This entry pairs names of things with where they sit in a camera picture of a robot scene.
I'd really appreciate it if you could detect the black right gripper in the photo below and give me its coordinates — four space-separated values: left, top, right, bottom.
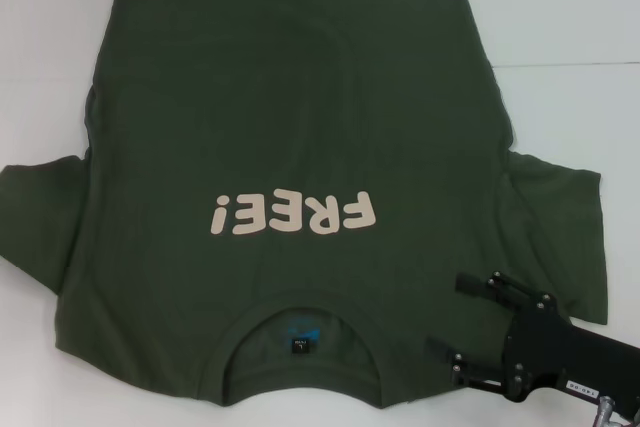
423 269 640 401

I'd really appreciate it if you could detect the dark green FREE t-shirt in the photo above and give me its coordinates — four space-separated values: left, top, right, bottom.
0 0 610 407

